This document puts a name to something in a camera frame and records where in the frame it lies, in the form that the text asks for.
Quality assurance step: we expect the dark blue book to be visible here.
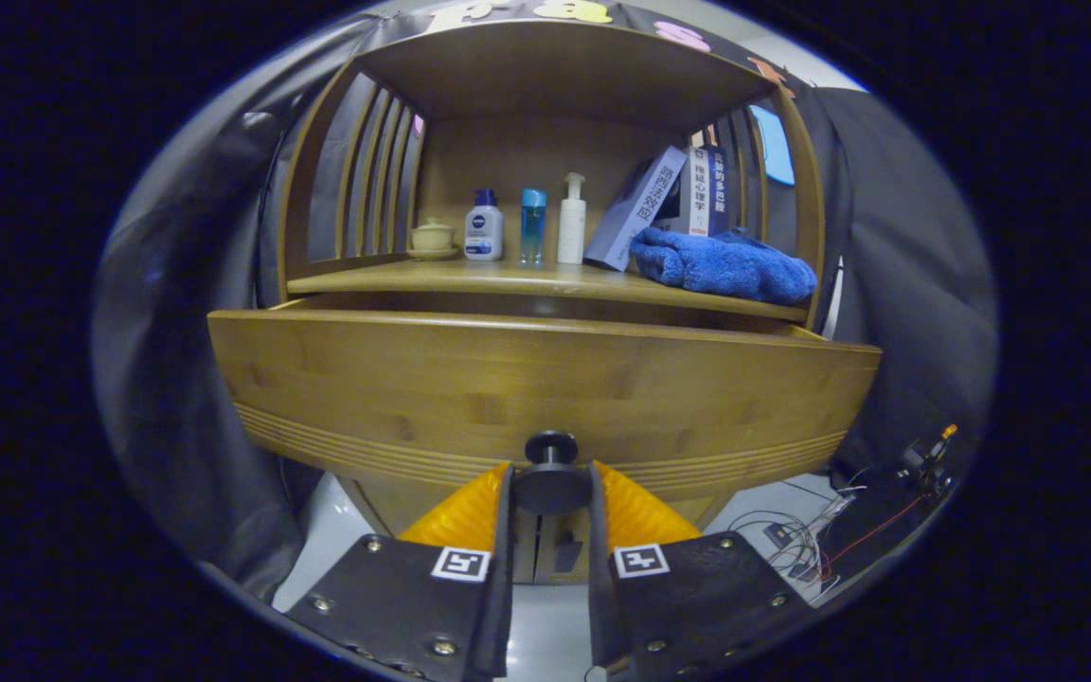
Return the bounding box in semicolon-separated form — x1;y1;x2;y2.
706;147;731;236

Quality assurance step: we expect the white book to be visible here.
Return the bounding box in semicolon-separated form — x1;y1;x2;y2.
656;147;712;236

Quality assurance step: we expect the white lotion bottle blue cap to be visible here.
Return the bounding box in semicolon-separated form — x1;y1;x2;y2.
463;188;505;262

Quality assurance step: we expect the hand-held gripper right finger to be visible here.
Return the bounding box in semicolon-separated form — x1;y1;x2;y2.
588;459;816;682

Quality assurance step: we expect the wooden drawer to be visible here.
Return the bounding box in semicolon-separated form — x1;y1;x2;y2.
207;294;883;503

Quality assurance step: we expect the wooden countertop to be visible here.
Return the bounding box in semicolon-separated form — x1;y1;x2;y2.
287;258;810;323

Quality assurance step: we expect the blue folded towel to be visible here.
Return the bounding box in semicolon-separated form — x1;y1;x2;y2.
629;227;818;306

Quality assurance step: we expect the white pump bottle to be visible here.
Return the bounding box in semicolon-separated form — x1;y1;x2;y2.
557;172;588;265

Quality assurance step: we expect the clear blue bottle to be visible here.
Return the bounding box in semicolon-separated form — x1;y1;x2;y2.
519;188;547;266

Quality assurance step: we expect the tangle of floor cables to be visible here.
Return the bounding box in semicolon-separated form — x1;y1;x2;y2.
725;483;850;583

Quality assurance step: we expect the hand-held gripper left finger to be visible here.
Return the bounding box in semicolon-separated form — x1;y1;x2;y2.
282;461;515;682

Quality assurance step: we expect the wooden cabinet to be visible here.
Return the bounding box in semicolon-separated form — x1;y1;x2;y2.
276;19;828;584

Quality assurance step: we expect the pale purple book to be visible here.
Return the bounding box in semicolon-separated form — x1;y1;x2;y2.
583;145;689;273

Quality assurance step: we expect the black equipment with orange tip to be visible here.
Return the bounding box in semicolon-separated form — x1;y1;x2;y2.
830;423;961;569

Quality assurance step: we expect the black drawer knob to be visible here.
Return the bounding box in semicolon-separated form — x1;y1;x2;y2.
512;430;594;517

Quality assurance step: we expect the black backdrop cloth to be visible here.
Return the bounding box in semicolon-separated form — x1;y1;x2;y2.
91;0;999;607

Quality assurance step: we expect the beige lidded cup with saucer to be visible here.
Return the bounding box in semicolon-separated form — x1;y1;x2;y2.
406;217;461;260

